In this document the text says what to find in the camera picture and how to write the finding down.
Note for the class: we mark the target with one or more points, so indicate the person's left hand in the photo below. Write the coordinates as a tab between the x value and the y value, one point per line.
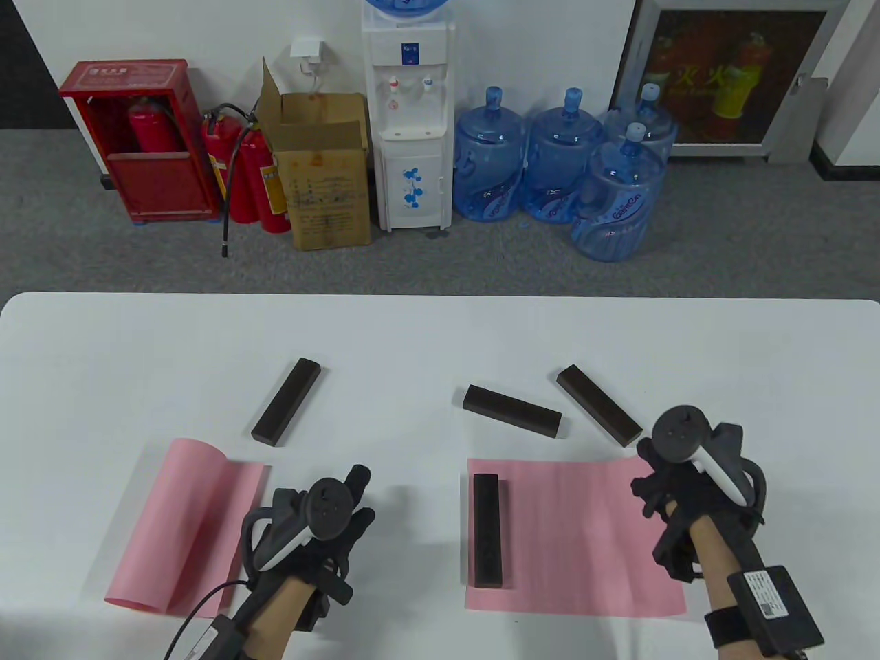
326	564

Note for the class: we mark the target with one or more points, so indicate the person's right hand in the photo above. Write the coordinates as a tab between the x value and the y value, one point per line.
677	495

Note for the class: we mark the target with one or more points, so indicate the black and white tracking controller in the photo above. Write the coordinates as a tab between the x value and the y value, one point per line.
677	433
330	505

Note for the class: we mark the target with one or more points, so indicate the pink paper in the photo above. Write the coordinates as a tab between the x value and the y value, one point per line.
584	536
179	522

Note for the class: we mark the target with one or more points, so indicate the dark wooden bar paperweight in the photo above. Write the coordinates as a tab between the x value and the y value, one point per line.
487	531
599	405
285	402
512	410

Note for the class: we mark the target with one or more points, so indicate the person's left forearm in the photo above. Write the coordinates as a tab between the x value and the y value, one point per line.
278	612

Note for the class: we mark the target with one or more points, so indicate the black wrist sensor box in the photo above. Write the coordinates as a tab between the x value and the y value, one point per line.
223	639
777	605

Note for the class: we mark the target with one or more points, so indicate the blue water jug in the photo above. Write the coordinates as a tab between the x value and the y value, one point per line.
615	206
560	165
488	165
656	127

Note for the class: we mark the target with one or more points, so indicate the grey glass-door fire cabinet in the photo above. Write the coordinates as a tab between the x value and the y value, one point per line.
722	148

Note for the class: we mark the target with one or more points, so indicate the open cardboard box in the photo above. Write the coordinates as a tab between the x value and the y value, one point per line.
326	199

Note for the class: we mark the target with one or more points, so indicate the red fire extinguisher yellow label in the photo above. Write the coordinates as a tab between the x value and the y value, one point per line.
258	172

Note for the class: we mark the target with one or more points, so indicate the red fire extinguisher cabinet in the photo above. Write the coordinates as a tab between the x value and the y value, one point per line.
161	185

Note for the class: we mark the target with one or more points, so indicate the red extinguisher behind glass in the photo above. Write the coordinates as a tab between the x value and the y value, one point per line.
746	69
661	65

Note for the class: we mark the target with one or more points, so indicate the white water dispenser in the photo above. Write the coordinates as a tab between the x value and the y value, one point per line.
412	137

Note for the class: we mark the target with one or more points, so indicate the red extinguisher inside red cabinet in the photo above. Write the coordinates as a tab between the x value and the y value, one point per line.
152	130

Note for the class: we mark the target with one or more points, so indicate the blue bottle on dispenser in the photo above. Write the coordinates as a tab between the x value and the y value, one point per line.
405	5

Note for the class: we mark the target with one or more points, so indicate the white wall socket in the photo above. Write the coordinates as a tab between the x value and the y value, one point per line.
306	49

